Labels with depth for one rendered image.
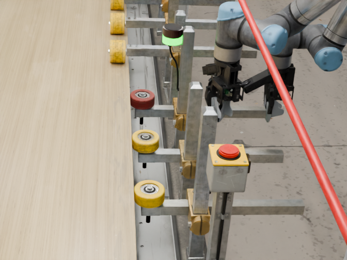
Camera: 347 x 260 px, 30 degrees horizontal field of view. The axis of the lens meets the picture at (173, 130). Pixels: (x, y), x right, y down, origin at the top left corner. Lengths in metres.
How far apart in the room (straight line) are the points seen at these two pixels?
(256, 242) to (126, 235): 1.46
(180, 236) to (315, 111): 2.27
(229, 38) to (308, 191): 1.69
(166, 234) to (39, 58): 0.80
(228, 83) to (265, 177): 1.62
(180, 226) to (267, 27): 0.62
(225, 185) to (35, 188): 0.60
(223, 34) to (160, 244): 0.65
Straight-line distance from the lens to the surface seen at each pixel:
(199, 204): 1.65
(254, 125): 3.75
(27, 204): 1.65
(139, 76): 2.83
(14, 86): 2.17
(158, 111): 2.11
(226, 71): 1.77
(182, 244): 1.83
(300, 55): 4.69
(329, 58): 1.94
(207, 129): 1.52
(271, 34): 1.66
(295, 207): 1.76
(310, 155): 0.52
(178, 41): 1.95
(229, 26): 1.72
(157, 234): 1.98
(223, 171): 1.25
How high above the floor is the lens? 1.92
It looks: 32 degrees down
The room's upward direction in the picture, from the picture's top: 4 degrees clockwise
